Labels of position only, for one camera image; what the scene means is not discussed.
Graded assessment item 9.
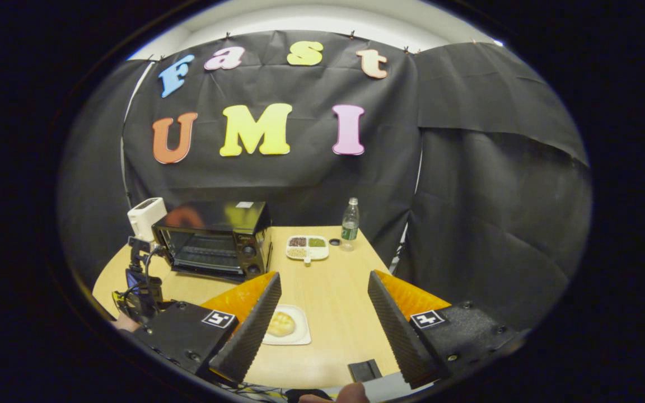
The small black box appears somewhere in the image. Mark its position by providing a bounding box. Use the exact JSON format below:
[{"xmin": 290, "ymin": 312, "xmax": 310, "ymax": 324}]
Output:
[{"xmin": 348, "ymin": 359, "xmax": 382, "ymax": 383}]

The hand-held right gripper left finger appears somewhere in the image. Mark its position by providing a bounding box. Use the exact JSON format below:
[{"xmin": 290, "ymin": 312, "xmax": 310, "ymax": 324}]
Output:
[{"xmin": 132, "ymin": 271, "xmax": 283, "ymax": 388}]

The black cable bundle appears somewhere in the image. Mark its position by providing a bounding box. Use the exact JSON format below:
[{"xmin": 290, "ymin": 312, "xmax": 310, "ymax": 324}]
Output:
[{"xmin": 237, "ymin": 382, "xmax": 291, "ymax": 401}]

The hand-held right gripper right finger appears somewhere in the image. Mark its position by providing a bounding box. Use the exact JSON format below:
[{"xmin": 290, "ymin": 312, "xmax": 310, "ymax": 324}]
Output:
[{"xmin": 367, "ymin": 270, "xmax": 525, "ymax": 390}]

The white square plate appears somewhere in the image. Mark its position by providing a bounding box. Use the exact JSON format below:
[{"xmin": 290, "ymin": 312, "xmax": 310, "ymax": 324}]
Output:
[{"xmin": 262, "ymin": 304, "xmax": 312, "ymax": 345}]

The golden bread bun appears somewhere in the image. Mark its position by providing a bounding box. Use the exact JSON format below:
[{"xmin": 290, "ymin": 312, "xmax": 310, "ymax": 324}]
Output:
[{"xmin": 267, "ymin": 311, "xmax": 296, "ymax": 338}]

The black electric oven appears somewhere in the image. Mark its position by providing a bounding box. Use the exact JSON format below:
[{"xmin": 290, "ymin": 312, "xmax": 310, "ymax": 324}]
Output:
[{"xmin": 152, "ymin": 200, "xmax": 273, "ymax": 282}]

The white toaster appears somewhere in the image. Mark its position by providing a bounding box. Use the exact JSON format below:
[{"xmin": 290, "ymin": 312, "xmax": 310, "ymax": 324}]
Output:
[{"xmin": 127, "ymin": 197, "xmax": 167, "ymax": 242}]

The clear water bottle green label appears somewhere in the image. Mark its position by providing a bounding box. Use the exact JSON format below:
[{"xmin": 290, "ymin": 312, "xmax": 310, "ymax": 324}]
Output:
[{"xmin": 340, "ymin": 197, "xmax": 360, "ymax": 251}]

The white divided snack tray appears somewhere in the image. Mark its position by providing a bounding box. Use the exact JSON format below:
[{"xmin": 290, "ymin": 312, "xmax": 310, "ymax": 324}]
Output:
[{"xmin": 286, "ymin": 235, "xmax": 330, "ymax": 265}]

